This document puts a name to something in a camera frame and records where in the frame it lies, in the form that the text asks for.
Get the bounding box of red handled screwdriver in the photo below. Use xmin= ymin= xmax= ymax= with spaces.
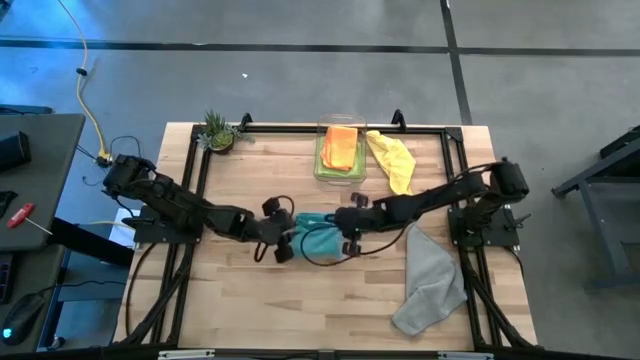
xmin=6 ymin=202 xmax=54 ymax=236

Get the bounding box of white paper sheet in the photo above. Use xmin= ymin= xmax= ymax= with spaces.
xmin=107 ymin=207 xmax=146 ymax=249

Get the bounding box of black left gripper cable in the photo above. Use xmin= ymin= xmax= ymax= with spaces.
xmin=252 ymin=194 xmax=297 ymax=265

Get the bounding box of dark low desk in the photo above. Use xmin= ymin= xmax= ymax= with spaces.
xmin=0 ymin=244 xmax=66 ymax=351

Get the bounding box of potted succulent plant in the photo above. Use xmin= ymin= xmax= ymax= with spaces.
xmin=196 ymin=110 xmax=255 ymax=155

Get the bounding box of yellow microfiber towel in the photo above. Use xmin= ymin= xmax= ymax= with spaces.
xmin=365 ymin=129 xmax=417 ymax=196

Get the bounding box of black aluminium table frame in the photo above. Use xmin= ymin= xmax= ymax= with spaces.
xmin=117 ymin=109 xmax=536 ymax=351

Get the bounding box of grey side desk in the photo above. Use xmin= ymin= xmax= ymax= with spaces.
xmin=0 ymin=113 xmax=86 ymax=251

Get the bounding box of black keyboard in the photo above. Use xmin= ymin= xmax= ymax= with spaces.
xmin=0 ymin=252 xmax=14 ymax=305

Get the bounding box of grey microfiber towel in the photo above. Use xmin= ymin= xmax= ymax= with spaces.
xmin=391 ymin=223 xmax=469 ymax=337

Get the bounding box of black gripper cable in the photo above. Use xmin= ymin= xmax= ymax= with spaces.
xmin=252 ymin=194 xmax=297 ymax=265
xmin=298 ymin=219 xmax=416 ymax=268

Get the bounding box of orange microfiber towel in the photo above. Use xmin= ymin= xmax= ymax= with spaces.
xmin=320 ymin=125 xmax=359 ymax=172

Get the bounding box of black computer mouse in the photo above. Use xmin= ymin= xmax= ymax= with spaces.
xmin=1 ymin=292 xmax=46 ymax=346

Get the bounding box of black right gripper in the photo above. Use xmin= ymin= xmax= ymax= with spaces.
xmin=333 ymin=192 xmax=386 ymax=259

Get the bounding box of black desk speaker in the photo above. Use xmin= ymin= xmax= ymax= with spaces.
xmin=0 ymin=130 xmax=32 ymax=174

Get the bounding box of small black device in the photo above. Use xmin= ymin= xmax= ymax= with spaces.
xmin=0 ymin=189 xmax=19 ymax=219

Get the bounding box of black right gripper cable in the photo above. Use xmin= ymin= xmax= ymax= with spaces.
xmin=298 ymin=219 xmax=416 ymax=268

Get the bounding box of dark metal cart frame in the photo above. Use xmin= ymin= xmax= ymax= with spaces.
xmin=551 ymin=124 xmax=640 ymax=291

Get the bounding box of teal microfiber towel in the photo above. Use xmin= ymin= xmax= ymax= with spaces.
xmin=289 ymin=212 xmax=351 ymax=261

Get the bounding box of yellow floor cable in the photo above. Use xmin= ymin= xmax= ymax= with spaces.
xmin=55 ymin=0 xmax=111 ymax=160

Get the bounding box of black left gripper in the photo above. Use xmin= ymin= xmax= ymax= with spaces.
xmin=252 ymin=196 xmax=297 ymax=265

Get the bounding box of black rectangular bar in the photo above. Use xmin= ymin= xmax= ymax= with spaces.
xmin=49 ymin=217 xmax=136 ymax=269

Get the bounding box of clear plastic bin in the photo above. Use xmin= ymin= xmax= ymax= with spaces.
xmin=313 ymin=113 xmax=369 ymax=187

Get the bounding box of green microfiber towel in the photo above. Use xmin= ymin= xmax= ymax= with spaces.
xmin=314 ymin=135 xmax=365 ymax=180

